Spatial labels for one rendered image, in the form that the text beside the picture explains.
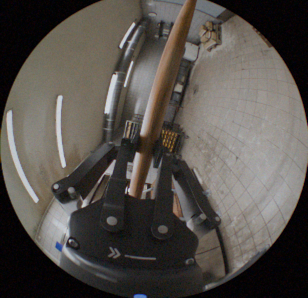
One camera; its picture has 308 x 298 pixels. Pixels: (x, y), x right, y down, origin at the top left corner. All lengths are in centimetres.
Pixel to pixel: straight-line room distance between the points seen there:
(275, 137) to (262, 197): 60
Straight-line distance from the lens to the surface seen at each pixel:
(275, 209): 124
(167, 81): 15
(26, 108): 148
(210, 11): 396
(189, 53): 484
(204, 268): 137
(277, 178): 122
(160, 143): 16
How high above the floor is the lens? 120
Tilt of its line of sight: 6 degrees down
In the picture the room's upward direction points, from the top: 77 degrees counter-clockwise
